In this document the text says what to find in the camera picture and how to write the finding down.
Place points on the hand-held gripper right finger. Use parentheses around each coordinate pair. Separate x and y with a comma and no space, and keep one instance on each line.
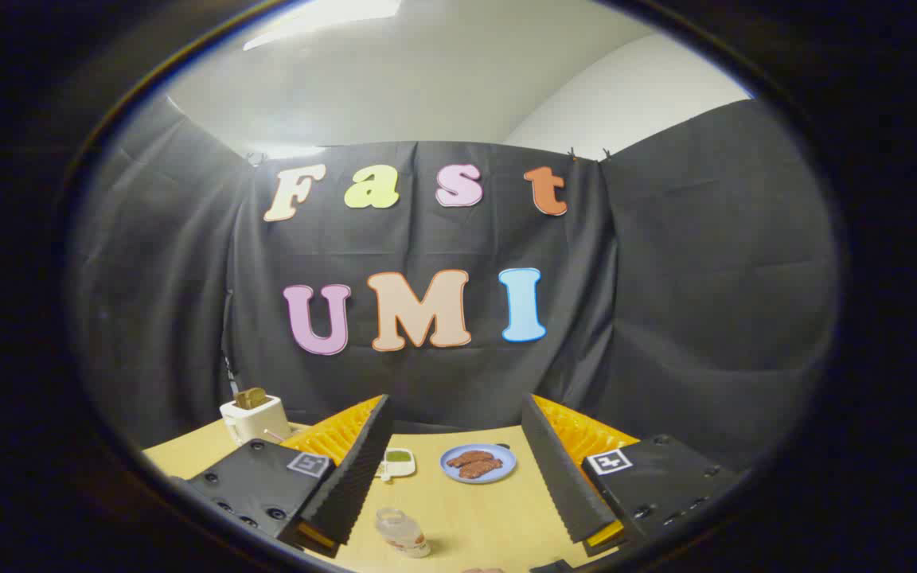
(562,469)

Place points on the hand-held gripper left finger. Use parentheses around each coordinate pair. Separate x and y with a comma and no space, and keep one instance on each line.
(351,477)

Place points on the white cup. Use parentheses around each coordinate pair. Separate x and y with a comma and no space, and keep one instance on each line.
(397,463)

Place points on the clear plastic juice bottle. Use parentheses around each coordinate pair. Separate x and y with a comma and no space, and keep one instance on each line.
(401,532)

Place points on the blue plate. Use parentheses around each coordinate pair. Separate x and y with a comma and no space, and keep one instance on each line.
(506,465)

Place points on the brown meat piece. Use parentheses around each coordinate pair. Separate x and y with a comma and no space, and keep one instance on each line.
(481,469)
(468,458)

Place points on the wooden table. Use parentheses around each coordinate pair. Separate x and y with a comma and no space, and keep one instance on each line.
(474,517)

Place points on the white toaster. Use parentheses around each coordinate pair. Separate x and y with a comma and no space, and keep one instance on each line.
(259,422)

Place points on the toasted bread slice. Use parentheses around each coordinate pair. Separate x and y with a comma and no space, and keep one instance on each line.
(250,398)

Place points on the black backdrop cloth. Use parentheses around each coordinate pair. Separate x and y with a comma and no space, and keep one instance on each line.
(665,318)

